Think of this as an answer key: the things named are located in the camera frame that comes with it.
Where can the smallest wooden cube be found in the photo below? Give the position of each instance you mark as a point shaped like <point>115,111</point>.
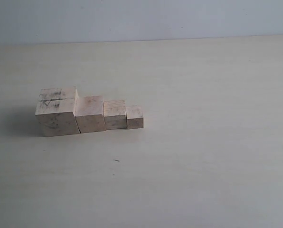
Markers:
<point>134,116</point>

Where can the third largest wooden cube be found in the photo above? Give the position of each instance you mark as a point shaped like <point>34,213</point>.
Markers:
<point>115,114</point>

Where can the second largest wooden cube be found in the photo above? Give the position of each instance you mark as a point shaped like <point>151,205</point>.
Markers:
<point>89,114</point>

